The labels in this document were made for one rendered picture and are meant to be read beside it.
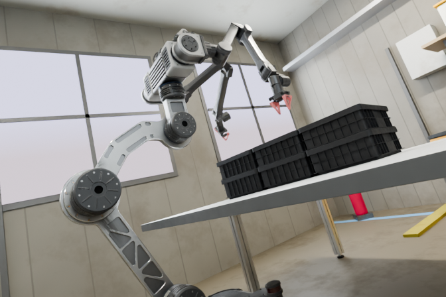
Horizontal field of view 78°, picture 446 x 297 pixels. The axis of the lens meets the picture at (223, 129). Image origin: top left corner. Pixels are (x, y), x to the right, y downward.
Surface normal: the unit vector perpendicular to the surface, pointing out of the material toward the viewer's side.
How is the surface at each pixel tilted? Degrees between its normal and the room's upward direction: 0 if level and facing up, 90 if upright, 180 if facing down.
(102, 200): 90
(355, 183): 90
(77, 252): 90
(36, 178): 90
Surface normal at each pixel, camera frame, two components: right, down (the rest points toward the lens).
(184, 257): 0.53, -0.34
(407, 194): -0.81, 0.09
